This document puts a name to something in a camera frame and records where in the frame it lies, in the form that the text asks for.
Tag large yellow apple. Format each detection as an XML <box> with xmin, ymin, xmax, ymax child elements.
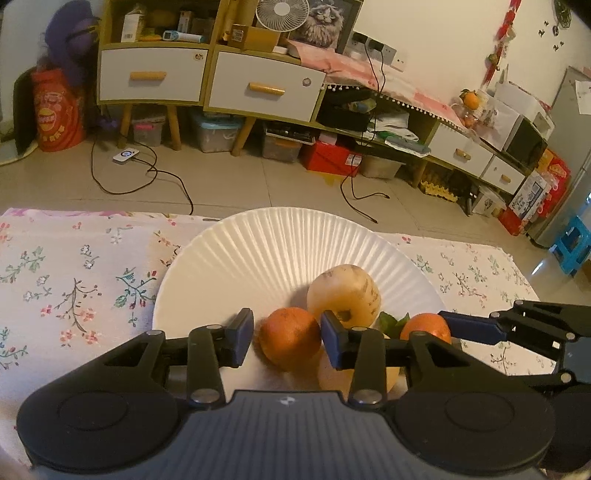
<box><xmin>318</xmin><ymin>347</ymin><xmax>400</xmax><ymax>400</ymax></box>

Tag orange mandarin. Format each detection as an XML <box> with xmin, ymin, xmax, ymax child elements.
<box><xmin>257</xmin><ymin>307</ymin><xmax>322</xmax><ymax>371</ymax></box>

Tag mandarin with green leaves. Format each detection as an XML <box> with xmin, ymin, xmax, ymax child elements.
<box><xmin>377</xmin><ymin>312</ymin><xmax>452</xmax><ymax>344</ymax></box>

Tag blue plastic stool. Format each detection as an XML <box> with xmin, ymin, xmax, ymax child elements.
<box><xmin>550</xmin><ymin>216</ymin><xmax>591</xmax><ymax>276</ymax></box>

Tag white ribbed plate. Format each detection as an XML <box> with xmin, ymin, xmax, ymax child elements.
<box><xmin>150</xmin><ymin>206</ymin><xmax>448</xmax><ymax>398</ymax></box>

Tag red gift boxes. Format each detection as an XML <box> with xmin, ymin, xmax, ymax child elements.
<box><xmin>498</xmin><ymin>148</ymin><xmax>571</xmax><ymax>236</ymax></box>

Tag floral tablecloth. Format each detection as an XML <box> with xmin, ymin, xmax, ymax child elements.
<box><xmin>1</xmin><ymin>209</ymin><xmax>536</xmax><ymax>463</ymax></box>

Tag red box under cabinet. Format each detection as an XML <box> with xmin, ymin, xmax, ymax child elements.
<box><xmin>300</xmin><ymin>141</ymin><xmax>363</xmax><ymax>177</ymax></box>

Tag black microwave oven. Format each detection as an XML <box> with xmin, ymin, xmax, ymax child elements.
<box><xmin>502</xmin><ymin>115</ymin><xmax>547</xmax><ymax>170</ymax></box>

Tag long low tv cabinet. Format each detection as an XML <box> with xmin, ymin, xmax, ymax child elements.
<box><xmin>315</xmin><ymin>80</ymin><xmax>529</xmax><ymax>195</ymax></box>

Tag silver refrigerator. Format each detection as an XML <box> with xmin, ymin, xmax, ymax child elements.
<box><xmin>527</xmin><ymin>67</ymin><xmax>590</xmax><ymax>248</ymax></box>

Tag clear storage box teal lid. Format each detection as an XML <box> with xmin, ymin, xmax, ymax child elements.
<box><xmin>189</xmin><ymin>110</ymin><xmax>243</xmax><ymax>153</ymax></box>

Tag white remote on floor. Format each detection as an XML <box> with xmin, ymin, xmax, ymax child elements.
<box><xmin>112</xmin><ymin>148</ymin><xmax>139</xmax><ymax>164</ymax></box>

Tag white drawer cabinet middle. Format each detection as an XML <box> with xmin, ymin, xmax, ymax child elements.
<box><xmin>204</xmin><ymin>45</ymin><xmax>325</xmax><ymax>124</ymax></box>

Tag white drawer cabinet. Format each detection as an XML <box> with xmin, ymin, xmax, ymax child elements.
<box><xmin>204</xmin><ymin>45</ymin><xmax>325</xmax><ymax>124</ymax></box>
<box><xmin>97</xmin><ymin>46</ymin><xmax>208</xmax><ymax>105</ymax></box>

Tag red orange snack bag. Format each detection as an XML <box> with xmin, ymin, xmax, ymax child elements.
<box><xmin>31</xmin><ymin>69</ymin><xmax>86</xmax><ymax>152</ymax></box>

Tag white drawer cabinet left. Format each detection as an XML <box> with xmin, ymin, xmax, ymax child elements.
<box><xmin>97</xmin><ymin>46</ymin><xmax>208</xmax><ymax>105</ymax></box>

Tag framed cat picture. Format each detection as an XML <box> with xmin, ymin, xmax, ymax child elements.
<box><xmin>290</xmin><ymin>0</ymin><xmax>363</xmax><ymax>53</ymax></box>

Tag white desk fan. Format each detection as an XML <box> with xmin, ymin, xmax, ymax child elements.
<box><xmin>256</xmin><ymin>0</ymin><xmax>311</xmax><ymax>33</ymax></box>

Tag purple plush toy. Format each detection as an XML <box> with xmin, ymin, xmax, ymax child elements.
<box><xmin>44</xmin><ymin>0</ymin><xmax>99</xmax><ymax>83</ymax></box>

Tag black cable on floor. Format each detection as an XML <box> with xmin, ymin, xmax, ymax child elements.
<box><xmin>89</xmin><ymin>133</ymin><xmax>195</xmax><ymax>216</ymax></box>

